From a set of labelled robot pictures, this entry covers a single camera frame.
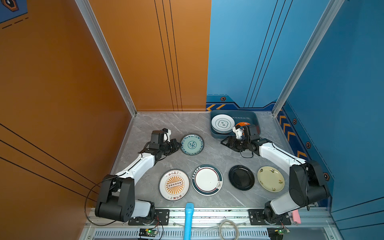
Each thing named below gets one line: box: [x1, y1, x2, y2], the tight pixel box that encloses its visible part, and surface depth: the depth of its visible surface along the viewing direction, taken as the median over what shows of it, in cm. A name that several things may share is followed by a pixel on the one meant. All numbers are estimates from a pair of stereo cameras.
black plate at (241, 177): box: [228, 164, 255, 191], surface depth 87 cm
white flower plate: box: [211, 114, 235, 135], surface depth 111 cm
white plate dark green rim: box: [191, 164, 224, 196], surface depth 87 cm
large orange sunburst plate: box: [158, 168, 190, 202], surface depth 85 cm
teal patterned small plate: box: [181, 133, 205, 156], surface depth 89 cm
